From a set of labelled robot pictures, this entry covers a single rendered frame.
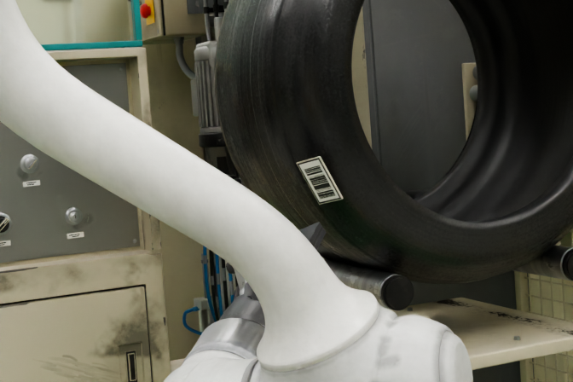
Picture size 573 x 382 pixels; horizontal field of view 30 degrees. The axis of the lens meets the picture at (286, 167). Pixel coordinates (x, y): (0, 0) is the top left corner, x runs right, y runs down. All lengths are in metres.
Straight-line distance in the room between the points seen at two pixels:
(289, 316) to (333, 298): 0.04
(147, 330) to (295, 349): 1.19
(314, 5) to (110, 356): 0.89
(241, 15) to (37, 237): 0.70
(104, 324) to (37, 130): 1.15
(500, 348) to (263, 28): 0.52
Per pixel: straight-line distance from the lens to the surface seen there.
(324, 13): 1.29
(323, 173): 1.28
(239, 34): 1.40
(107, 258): 1.93
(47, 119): 0.81
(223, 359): 0.92
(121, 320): 1.94
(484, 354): 1.43
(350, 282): 1.41
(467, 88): 1.98
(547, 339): 1.50
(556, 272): 1.51
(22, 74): 0.81
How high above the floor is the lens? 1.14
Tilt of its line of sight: 3 degrees down
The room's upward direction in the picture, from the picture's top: 4 degrees counter-clockwise
